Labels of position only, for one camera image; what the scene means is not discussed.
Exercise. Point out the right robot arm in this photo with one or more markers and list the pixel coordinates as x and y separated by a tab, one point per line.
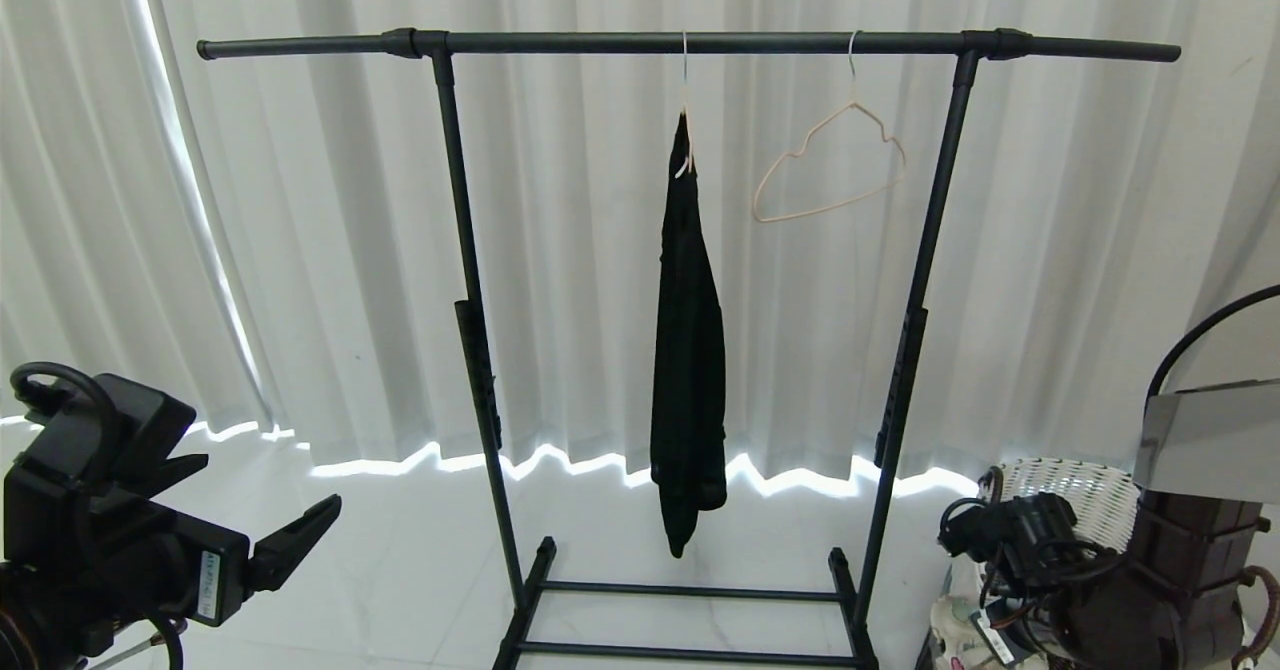
1200	440

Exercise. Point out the white curtain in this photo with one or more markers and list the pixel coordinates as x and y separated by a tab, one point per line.
330	200

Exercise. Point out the pink clothes hanger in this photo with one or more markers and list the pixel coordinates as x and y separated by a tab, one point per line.
685	70
852	110

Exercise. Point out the white laundry basket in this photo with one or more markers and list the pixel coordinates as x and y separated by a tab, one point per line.
1080	490

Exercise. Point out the black garment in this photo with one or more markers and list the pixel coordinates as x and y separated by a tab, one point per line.
690	350

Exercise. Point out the cream printed garment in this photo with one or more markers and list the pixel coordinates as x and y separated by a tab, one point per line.
950	640

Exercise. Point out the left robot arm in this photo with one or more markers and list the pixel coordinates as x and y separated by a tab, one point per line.
40	620

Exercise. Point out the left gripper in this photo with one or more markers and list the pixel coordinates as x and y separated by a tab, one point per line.
170	570

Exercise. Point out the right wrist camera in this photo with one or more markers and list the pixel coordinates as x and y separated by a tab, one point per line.
1020	530

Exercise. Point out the black clothes rack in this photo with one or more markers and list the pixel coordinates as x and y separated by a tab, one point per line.
700	43

